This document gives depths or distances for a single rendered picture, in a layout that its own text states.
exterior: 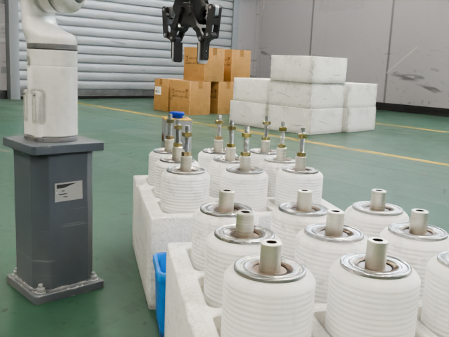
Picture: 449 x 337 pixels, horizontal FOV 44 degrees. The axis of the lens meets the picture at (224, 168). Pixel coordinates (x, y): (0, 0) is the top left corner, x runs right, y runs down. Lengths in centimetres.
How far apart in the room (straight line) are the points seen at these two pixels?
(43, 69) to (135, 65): 597
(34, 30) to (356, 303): 76
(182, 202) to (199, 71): 412
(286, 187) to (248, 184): 9
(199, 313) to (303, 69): 339
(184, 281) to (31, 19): 59
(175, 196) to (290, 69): 304
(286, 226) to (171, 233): 30
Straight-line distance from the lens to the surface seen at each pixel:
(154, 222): 103
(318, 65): 396
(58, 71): 109
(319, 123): 402
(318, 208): 85
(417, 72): 686
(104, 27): 682
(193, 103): 503
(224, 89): 526
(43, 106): 109
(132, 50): 700
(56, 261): 113
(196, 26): 104
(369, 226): 85
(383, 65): 709
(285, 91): 407
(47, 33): 109
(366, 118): 447
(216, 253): 67
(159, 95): 541
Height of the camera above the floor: 46
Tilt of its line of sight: 11 degrees down
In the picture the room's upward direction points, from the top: 3 degrees clockwise
